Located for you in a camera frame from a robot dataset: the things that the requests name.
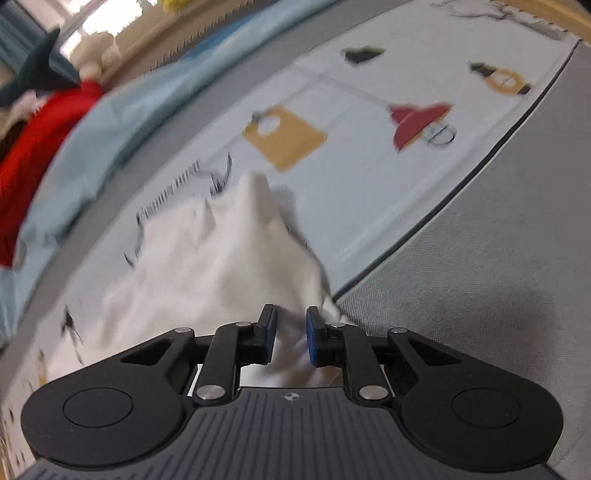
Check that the white plush toy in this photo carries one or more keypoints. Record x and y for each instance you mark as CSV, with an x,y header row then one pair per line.
x,y
94,55

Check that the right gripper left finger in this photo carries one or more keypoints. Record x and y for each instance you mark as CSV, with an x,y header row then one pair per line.
x,y
131,405

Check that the white t-shirt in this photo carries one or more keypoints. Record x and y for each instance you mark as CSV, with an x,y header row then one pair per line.
x,y
207,263

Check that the yellow plush toys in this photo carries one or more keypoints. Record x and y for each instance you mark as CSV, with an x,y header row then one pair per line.
x,y
170,6

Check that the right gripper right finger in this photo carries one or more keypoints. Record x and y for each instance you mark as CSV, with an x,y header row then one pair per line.
x,y
457,409

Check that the dark teal shark plush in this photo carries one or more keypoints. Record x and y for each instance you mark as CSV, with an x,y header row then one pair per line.
x,y
37,74

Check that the grey patterned bed sheet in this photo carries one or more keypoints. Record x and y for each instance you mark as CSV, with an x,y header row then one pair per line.
x,y
434,158

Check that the light blue quilt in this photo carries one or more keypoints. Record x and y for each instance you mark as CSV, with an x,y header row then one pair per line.
x,y
113,130

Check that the red blanket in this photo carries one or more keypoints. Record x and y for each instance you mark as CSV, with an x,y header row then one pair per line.
x,y
25,164

